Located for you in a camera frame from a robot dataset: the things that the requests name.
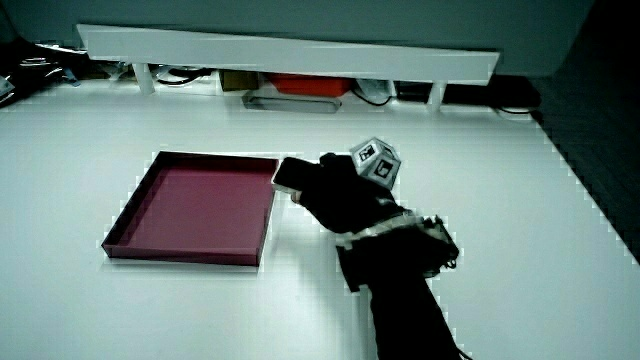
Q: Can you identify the white desk shelf riser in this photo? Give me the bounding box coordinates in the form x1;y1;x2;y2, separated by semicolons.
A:
75;23;501;113

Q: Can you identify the pile of black equipment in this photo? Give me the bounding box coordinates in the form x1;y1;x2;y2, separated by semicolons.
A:
0;37;91;109

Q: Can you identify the black cable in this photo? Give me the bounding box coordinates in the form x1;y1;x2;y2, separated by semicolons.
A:
155;68;213;86
350;88;394;108

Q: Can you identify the black flat device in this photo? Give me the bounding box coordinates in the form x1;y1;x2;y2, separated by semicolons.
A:
394;74;542;109

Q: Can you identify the maroon shallow tray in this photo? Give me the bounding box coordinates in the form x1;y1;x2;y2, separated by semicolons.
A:
100;150;280;268

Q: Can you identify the grey flat case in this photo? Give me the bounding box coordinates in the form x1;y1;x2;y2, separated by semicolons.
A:
241;90;343;114

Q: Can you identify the white plastic bag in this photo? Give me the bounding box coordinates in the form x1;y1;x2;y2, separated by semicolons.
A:
355;78;396;100

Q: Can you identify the person's right hand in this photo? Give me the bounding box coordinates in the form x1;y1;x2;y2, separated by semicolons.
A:
289;137;417;235

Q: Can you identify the brown cardboard box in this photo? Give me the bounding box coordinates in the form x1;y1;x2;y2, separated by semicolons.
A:
219;69;261;93

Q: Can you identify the person's right forearm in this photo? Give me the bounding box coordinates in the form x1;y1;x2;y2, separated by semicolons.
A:
334;213;474;360

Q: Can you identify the orange box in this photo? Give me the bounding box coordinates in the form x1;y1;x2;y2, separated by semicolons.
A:
266;72;353;98

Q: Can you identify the black eraser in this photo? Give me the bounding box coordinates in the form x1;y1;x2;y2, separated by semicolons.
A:
270;156;322;195

